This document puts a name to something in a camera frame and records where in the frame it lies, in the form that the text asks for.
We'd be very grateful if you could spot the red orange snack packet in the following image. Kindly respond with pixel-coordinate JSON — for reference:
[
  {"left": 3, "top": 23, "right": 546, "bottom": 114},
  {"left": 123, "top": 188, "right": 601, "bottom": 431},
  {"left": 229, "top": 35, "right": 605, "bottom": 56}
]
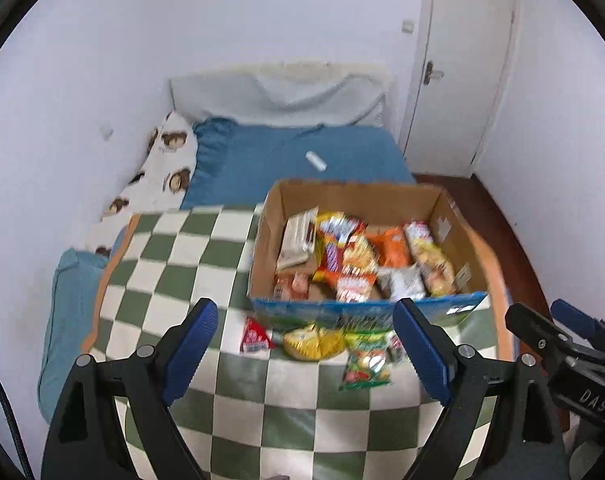
[{"left": 337, "top": 267, "right": 378, "bottom": 303}]

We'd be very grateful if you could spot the white grey snack packet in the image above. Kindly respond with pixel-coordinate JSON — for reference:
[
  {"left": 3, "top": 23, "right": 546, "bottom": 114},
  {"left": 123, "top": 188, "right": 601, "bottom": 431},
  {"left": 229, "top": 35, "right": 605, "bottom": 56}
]
[{"left": 380, "top": 265, "right": 427, "bottom": 302}]

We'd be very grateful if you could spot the small red snack packet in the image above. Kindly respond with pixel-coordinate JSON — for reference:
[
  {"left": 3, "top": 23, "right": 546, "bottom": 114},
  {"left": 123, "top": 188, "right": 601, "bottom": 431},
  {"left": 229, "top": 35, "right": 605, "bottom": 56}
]
[{"left": 240, "top": 316, "right": 277, "bottom": 354}]

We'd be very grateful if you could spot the yellow chips bag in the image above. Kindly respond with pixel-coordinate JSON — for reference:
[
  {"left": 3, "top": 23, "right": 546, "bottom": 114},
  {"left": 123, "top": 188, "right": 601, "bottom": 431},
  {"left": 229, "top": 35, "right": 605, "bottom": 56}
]
[{"left": 343, "top": 234, "right": 381, "bottom": 281}]

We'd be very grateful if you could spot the white door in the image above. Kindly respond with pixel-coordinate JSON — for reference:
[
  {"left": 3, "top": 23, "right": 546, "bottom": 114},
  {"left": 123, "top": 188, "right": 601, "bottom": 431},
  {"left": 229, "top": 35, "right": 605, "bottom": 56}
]
[{"left": 400, "top": 0, "right": 521, "bottom": 178}]

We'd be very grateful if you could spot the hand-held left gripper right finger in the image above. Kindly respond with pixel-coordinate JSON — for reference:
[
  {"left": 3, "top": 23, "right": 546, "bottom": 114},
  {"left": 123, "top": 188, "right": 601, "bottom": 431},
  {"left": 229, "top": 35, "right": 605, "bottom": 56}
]
[{"left": 393, "top": 297, "right": 569, "bottom": 480}]

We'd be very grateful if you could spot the printed cardboard box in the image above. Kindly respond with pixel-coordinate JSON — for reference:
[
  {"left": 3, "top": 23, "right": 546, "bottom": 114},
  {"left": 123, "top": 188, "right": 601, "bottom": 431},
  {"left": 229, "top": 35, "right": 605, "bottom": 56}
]
[{"left": 247, "top": 179, "right": 491, "bottom": 333}]

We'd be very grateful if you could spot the black cable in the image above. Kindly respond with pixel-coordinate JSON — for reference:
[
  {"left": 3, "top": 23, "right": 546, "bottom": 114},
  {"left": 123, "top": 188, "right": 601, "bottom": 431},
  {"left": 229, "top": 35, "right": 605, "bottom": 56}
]
[{"left": 0, "top": 347, "right": 36, "bottom": 480}]

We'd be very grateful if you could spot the instant noodle packet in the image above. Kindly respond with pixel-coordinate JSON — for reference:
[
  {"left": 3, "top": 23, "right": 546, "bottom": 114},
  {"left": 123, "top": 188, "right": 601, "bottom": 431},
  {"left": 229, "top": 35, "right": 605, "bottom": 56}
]
[{"left": 313, "top": 211, "right": 366, "bottom": 283}]

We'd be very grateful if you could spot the yellow snack packet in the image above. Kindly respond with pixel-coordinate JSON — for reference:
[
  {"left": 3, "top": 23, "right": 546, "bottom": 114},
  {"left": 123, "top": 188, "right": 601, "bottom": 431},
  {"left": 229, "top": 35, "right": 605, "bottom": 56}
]
[{"left": 404, "top": 221, "right": 457, "bottom": 296}]

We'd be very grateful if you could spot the plain blue pillow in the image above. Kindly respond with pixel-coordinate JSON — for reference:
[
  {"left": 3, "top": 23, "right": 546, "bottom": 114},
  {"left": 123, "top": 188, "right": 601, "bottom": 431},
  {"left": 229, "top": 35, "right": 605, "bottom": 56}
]
[{"left": 37, "top": 249, "right": 110, "bottom": 423}]

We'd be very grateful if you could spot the green white checkered blanket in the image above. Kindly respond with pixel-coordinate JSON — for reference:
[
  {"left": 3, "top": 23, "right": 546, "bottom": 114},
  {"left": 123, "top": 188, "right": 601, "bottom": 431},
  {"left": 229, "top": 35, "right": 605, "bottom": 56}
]
[{"left": 80, "top": 205, "right": 513, "bottom": 480}]

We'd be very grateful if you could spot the blue bed sheet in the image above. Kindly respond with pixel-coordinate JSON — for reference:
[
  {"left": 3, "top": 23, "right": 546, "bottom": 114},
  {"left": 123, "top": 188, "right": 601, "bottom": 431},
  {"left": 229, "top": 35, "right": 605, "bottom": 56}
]
[{"left": 180, "top": 125, "right": 416, "bottom": 211}]

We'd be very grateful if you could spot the blue ruffled pillow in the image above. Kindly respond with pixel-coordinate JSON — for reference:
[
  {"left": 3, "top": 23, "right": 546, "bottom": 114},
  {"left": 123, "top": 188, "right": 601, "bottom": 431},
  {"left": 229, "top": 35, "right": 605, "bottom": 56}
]
[{"left": 182, "top": 116, "right": 240, "bottom": 201}]

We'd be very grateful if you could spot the bear print pillow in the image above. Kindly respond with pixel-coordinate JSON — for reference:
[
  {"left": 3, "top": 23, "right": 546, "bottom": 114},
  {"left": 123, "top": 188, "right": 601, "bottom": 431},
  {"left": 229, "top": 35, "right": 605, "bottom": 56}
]
[{"left": 85, "top": 110, "right": 199, "bottom": 256}]

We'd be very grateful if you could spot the green candy packet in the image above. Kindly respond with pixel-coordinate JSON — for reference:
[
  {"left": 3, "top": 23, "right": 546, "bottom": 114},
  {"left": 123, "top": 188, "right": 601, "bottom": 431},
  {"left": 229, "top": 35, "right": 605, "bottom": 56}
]
[{"left": 339, "top": 332, "right": 392, "bottom": 392}]

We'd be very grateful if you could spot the small figure print packet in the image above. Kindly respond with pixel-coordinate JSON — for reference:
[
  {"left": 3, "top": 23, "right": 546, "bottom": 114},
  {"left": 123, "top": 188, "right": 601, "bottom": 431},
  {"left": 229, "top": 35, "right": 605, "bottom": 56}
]
[{"left": 385, "top": 332, "right": 408, "bottom": 363}]

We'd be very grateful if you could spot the white quilted pillow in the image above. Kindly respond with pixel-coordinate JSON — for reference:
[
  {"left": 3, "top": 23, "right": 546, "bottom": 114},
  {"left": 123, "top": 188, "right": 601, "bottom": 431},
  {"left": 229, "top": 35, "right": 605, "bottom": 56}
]
[{"left": 170, "top": 67, "right": 386, "bottom": 128}]

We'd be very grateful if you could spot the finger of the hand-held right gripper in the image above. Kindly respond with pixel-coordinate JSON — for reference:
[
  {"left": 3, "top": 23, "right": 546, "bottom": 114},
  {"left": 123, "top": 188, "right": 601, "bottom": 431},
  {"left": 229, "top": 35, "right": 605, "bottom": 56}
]
[
  {"left": 505, "top": 302, "right": 583, "bottom": 375},
  {"left": 550, "top": 299, "right": 605, "bottom": 356}
]

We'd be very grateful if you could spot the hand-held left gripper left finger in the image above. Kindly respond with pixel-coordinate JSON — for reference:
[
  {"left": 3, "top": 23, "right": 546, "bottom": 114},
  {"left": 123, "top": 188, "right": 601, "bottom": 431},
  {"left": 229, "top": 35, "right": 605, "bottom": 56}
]
[{"left": 41, "top": 297, "right": 219, "bottom": 480}]

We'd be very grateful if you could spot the yellow snack bag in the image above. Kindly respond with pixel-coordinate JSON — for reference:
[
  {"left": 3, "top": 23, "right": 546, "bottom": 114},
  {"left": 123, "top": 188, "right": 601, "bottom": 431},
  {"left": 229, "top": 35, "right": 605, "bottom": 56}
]
[{"left": 282, "top": 324, "right": 347, "bottom": 362}]

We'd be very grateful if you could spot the cream headboard cushion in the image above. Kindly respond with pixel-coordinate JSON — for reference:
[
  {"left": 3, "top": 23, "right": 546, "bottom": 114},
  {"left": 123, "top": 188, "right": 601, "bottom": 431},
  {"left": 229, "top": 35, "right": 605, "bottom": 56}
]
[{"left": 202, "top": 61, "right": 398, "bottom": 126}]

